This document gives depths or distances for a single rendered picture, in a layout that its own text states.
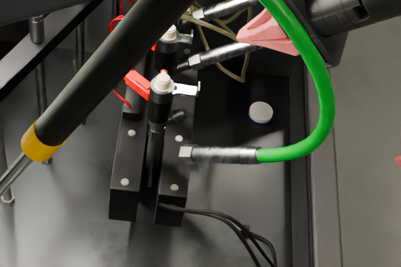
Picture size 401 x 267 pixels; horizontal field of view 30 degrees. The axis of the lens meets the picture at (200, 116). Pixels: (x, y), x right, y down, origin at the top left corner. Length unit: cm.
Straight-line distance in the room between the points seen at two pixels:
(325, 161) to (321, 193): 5
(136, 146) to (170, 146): 5
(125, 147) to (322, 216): 28
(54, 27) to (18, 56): 7
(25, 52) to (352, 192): 146
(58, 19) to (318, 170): 41
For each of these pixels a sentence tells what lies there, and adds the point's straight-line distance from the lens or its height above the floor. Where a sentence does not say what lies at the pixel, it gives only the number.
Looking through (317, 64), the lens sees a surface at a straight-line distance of 62.
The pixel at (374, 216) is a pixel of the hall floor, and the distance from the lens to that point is 221.
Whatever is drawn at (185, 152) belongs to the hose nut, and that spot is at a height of 115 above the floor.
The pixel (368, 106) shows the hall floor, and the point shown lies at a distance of 245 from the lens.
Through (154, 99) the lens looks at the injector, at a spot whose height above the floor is 112.
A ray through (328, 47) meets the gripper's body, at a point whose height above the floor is 128.
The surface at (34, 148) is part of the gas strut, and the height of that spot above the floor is 146.
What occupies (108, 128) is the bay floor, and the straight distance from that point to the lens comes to 120.
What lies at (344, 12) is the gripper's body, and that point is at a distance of 71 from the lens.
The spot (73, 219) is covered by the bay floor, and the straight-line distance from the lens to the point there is 111.
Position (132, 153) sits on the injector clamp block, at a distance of 99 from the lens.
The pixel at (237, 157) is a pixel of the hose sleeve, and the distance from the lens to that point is 75.
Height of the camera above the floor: 180
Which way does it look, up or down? 52 degrees down
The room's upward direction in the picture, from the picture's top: 12 degrees clockwise
